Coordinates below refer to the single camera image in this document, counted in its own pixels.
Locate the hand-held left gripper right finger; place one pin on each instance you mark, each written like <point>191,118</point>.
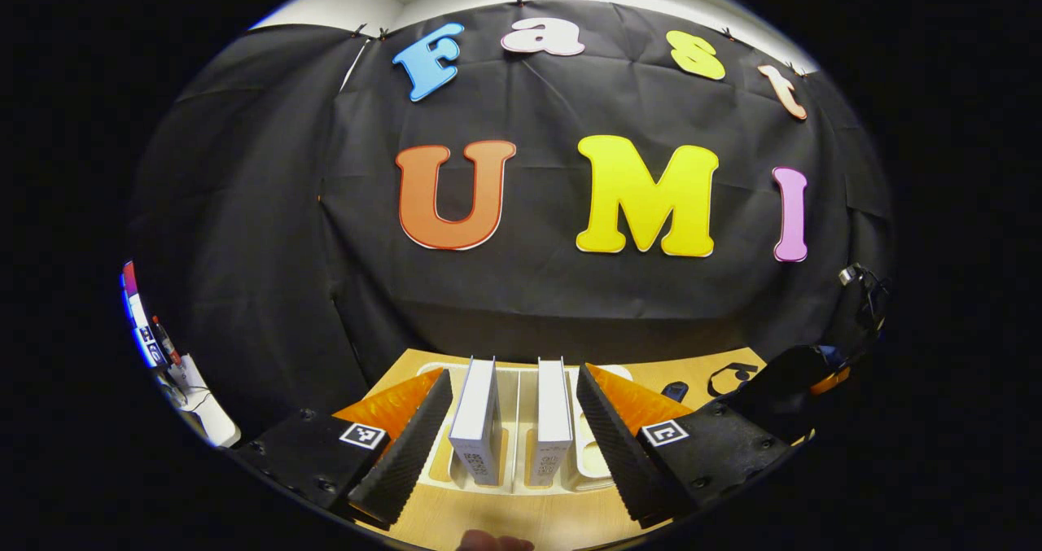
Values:
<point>623,461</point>

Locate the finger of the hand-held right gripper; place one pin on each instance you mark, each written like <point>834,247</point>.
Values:
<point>830,381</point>

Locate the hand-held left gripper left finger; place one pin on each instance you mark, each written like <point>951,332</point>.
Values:
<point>411,453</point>

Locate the blue schoolbag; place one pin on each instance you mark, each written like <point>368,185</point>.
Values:
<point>773,388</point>

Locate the white book with blue edges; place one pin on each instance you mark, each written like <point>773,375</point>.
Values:
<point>476,413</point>

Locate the white book with patterned cover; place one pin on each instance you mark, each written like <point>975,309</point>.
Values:
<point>552,413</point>

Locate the white bookshelf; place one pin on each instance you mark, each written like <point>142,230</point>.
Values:
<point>514,421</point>

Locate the black backdrop cloth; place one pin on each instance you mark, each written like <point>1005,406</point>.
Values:
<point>529,307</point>

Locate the white side table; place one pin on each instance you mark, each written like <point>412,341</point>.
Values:
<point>207,408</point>

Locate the small red object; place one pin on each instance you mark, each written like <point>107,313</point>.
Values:
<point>167,341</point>

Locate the computer monitor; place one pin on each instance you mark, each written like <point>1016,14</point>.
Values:
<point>140,323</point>

